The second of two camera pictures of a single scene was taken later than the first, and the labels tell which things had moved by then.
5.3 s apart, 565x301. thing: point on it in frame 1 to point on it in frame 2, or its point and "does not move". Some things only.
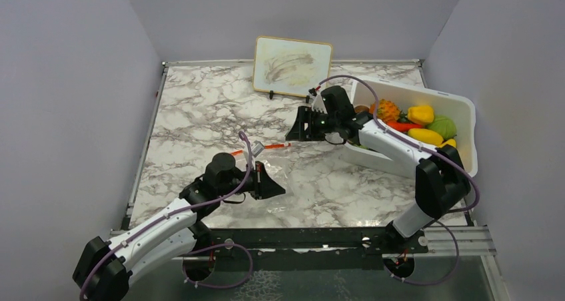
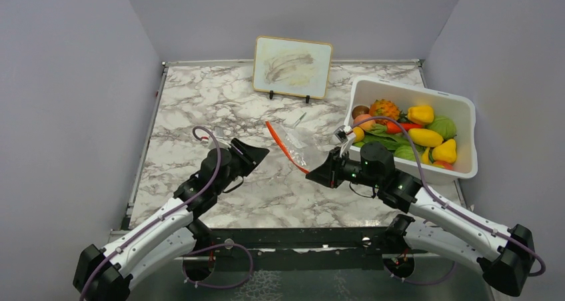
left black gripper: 264,186 to 250,156
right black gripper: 306,114 to 328,174
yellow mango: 426,136 does not move
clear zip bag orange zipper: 278,160 to 307,150
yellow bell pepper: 421,114 does not move
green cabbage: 444,126 does not move
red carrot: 398,126 does not move
